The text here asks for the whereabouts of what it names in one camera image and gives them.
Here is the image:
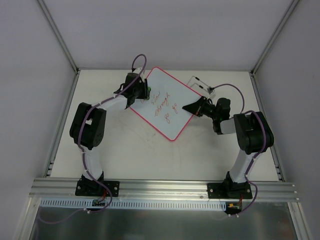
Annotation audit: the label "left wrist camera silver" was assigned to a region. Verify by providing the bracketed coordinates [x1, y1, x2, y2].
[131, 67, 147, 81]

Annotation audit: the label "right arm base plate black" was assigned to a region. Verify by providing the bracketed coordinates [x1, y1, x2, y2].
[207, 182, 253, 200]

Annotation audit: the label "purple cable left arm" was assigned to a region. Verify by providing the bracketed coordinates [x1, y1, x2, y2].
[34, 53, 148, 225]

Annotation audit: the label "green bone-shaped eraser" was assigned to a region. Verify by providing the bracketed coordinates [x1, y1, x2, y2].
[147, 86, 151, 100]

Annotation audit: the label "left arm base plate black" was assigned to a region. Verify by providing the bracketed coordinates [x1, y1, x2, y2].
[75, 178, 120, 197]

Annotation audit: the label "aluminium front rail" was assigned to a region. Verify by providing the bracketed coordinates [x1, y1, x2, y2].
[29, 177, 300, 202]

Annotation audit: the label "left frame post aluminium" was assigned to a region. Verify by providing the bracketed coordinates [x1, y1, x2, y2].
[36, 0, 79, 74]

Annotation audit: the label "right frame post aluminium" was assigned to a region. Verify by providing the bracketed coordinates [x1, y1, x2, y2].
[250, 0, 301, 76]

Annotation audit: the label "white slotted cable duct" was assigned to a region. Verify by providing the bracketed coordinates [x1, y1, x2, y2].
[39, 198, 227, 212]

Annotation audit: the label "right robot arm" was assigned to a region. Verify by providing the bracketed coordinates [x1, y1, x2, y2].
[182, 96, 274, 200]

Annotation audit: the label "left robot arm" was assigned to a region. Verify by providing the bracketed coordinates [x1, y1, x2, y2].
[69, 68, 151, 197]

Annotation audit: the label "pink framed whiteboard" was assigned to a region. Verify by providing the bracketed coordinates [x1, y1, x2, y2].
[130, 66, 201, 142]

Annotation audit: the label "frame post aluminium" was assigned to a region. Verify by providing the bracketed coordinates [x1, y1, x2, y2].
[36, 0, 79, 74]
[250, 0, 301, 76]

